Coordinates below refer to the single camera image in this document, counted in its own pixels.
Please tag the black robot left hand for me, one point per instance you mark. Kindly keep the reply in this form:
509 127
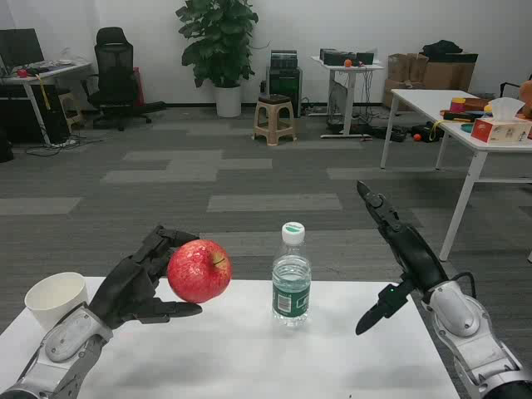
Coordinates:
124 287

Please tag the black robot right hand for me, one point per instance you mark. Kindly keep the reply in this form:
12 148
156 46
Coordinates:
420 257

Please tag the red apple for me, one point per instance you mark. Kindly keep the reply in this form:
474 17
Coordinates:
199 270

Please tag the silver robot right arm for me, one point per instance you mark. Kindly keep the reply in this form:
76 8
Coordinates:
465 324

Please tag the white paper cup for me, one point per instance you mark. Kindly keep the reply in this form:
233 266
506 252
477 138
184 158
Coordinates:
52 297

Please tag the clear water bottle green label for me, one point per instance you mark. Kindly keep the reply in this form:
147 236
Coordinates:
291 287

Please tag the teal plate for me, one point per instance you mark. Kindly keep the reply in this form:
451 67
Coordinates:
469 127

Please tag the red white tissue box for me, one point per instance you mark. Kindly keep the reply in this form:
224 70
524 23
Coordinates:
500 129

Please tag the white power strip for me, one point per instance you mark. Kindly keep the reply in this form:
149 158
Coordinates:
66 143

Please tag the yellow pink cup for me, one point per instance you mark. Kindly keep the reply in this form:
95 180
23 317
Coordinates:
458 104

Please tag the white table with white legs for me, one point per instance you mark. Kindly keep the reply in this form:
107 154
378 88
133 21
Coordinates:
420 99

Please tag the brown cardboard boxes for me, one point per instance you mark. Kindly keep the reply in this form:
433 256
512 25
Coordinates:
432 75

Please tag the small beige stool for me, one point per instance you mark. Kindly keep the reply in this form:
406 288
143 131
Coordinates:
70 108

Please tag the white standing desk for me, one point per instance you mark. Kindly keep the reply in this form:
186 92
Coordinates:
345 83

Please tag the orange plush toy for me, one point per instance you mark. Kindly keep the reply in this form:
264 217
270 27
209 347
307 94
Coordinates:
527 97

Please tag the black under-desk cabinet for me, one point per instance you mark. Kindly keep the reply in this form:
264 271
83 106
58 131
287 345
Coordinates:
29 116

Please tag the beige plastic stool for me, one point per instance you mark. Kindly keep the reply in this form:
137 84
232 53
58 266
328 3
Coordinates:
274 120

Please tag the red flat folder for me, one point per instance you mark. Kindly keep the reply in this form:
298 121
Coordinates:
139 85

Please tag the black bag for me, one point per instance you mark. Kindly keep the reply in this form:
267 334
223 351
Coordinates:
442 49

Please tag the white plant pot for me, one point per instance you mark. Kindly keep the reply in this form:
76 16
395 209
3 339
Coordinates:
228 101

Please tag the black equipment boxes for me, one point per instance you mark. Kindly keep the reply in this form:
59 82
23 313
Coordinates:
345 57

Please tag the black computer tower green light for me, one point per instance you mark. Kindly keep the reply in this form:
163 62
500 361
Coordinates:
284 89

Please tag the black mesh office chair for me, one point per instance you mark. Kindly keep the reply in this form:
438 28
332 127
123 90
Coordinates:
112 70

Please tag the white office desk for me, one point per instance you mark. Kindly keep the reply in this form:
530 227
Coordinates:
50 72

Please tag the small red toy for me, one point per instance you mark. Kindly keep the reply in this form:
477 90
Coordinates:
21 73

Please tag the black computer monitor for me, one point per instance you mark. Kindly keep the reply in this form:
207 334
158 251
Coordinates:
21 47

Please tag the green leafy plant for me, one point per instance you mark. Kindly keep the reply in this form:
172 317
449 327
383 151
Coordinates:
218 37

